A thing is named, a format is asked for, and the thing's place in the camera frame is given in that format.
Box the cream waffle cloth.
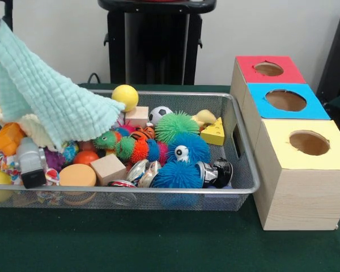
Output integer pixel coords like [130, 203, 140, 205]
[0, 95, 58, 148]

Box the rainbow spiky caterpillar toy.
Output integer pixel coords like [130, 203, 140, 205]
[92, 130, 169, 164]

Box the wooden box with three holes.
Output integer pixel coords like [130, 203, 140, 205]
[230, 56, 340, 231]

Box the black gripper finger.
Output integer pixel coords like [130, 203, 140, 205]
[1, 0, 14, 32]

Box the crushed black drink can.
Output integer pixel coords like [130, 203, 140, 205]
[197, 158, 233, 188]

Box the yellow cheese toy block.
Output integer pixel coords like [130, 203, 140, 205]
[200, 117, 226, 146]

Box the black and white soccer ball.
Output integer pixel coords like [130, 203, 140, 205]
[148, 106, 173, 124]

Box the large green spiky ball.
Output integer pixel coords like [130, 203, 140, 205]
[155, 110, 201, 144]

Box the blue spiky rubber ball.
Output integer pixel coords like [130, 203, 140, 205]
[167, 133, 212, 164]
[152, 160, 203, 189]

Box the yellow tennis ball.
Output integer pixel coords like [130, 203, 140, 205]
[112, 84, 139, 112]

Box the silver toy robot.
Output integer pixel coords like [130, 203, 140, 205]
[16, 137, 48, 189]

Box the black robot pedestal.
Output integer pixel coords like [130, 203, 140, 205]
[97, 0, 218, 85]

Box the grey wire mesh bin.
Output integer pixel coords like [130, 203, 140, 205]
[0, 88, 261, 212]

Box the light blue waffle cloth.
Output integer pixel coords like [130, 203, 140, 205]
[0, 19, 126, 150]

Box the black upright panel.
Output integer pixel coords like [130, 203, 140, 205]
[316, 5, 340, 103]

